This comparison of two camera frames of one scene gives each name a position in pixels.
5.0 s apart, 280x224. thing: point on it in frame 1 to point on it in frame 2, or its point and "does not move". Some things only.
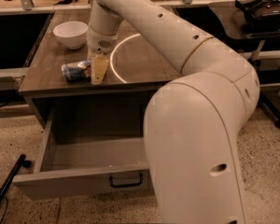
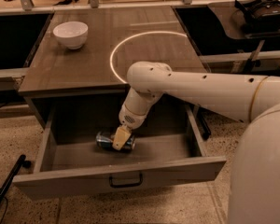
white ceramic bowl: [72, 33] does not move
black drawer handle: [126, 185] does not move
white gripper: [100, 43] to [133, 118]
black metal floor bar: [21, 161] does not move
